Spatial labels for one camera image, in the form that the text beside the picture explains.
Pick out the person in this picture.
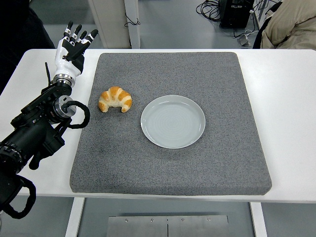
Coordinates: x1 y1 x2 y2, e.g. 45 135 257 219
260 0 316 51
0 0 55 96

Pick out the golden croissant bread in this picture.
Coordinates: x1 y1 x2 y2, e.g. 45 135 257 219
98 86 133 114

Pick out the black computer case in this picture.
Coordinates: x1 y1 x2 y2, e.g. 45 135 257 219
219 0 255 29

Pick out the grey fabric mat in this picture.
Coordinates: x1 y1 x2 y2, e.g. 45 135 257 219
69 52 273 197

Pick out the black chair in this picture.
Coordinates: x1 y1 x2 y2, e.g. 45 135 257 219
252 1 283 49

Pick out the black cable bundle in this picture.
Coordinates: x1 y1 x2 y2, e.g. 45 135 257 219
196 0 223 23

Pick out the round grey plate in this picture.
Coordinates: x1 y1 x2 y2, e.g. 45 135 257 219
140 95 206 150

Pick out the white post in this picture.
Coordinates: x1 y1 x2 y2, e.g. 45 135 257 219
123 0 141 49

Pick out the thin black cable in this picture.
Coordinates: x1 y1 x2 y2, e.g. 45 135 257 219
124 12 141 28

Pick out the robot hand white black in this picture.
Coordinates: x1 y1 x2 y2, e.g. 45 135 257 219
53 21 99 77

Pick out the grey metal plate with screws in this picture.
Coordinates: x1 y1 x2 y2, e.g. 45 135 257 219
106 215 230 237

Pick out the white cabinet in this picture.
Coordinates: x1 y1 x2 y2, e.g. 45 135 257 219
87 0 131 49

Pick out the white table leg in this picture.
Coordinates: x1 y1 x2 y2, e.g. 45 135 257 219
64 197 86 237
249 202 269 237

